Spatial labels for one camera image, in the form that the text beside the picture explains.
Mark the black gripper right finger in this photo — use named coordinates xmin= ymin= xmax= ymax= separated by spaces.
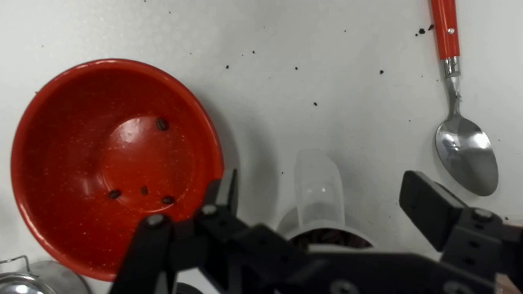
xmin=399 ymin=170 xmax=523 ymax=272

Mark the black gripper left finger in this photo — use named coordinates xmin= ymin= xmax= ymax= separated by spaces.
xmin=110 ymin=168 xmax=239 ymax=294

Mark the red handled metal spoon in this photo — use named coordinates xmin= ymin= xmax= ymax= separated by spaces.
xmin=430 ymin=0 xmax=501 ymax=197

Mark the white plastic tray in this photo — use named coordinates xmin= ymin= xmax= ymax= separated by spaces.
xmin=0 ymin=0 xmax=523 ymax=294

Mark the red bowl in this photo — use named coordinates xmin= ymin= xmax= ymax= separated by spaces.
xmin=10 ymin=58 xmax=224 ymax=281

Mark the grey jar of beans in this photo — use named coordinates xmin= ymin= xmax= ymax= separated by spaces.
xmin=277 ymin=148 xmax=375 ymax=250

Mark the metal strainer cup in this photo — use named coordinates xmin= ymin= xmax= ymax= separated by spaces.
xmin=0 ymin=254 xmax=92 ymax=294

